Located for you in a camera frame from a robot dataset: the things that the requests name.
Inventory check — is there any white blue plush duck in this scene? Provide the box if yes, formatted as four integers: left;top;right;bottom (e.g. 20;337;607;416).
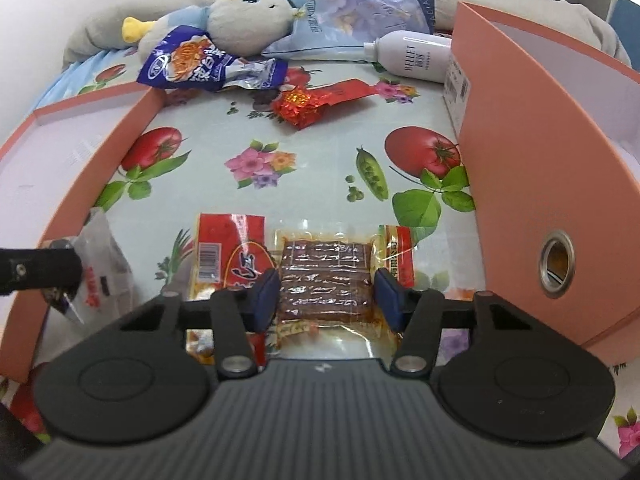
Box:
122;0;307;60

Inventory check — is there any white lotion bottle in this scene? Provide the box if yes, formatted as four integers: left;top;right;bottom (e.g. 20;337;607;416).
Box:
363;30;451;84

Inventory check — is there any pink cardboard box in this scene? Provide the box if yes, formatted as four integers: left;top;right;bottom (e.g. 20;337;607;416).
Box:
450;3;639;365

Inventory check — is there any blue white snack bag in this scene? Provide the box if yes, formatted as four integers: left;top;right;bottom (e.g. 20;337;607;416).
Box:
137;25;288;92

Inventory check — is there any blue chair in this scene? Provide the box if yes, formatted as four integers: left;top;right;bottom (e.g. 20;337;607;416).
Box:
608;0;640;70

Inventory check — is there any red brown strip snack pack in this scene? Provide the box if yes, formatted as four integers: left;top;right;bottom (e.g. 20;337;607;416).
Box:
157;214;416;366

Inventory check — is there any pink box lid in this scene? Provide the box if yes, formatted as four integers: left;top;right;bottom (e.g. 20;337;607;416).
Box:
0;81;166;384

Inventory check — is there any floral bed sheet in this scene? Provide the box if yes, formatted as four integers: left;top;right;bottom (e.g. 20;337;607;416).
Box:
0;44;640;461

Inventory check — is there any white label dark snack pack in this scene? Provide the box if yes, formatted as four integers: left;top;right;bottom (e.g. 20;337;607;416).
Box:
41;207;134;334

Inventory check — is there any small red foil packet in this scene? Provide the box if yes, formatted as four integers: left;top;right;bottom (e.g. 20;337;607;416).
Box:
271;79;375;130

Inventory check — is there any facial tissue pack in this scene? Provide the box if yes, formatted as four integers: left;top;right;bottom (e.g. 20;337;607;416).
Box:
262;0;435;62

